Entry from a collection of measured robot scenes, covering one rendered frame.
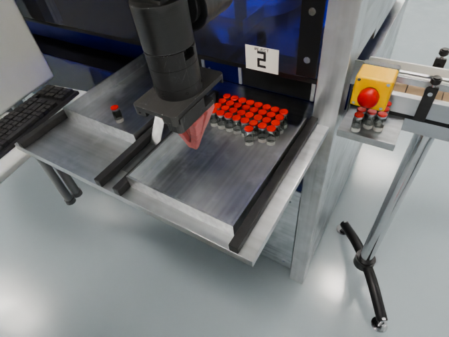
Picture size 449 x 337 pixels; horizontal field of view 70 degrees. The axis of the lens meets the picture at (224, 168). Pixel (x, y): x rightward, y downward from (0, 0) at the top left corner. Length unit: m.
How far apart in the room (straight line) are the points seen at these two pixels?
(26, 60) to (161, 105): 1.01
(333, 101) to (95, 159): 0.57
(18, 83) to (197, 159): 0.79
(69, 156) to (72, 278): 0.98
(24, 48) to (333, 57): 1.02
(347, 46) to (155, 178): 0.48
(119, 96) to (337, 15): 0.63
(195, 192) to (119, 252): 1.10
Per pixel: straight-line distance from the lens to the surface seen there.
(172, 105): 0.37
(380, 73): 0.74
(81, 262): 1.78
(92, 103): 1.02
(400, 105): 0.88
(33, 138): 0.96
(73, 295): 1.71
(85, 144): 0.88
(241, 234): 0.58
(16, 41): 1.33
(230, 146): 0.75
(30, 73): 1.36
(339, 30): 0.70
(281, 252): 1.37
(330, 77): 0.75
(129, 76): 1.10
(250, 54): 0.80
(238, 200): 0.64
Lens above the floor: 1.39
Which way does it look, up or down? 46 degrees down
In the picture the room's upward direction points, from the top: 7 degrees counter-clockwise
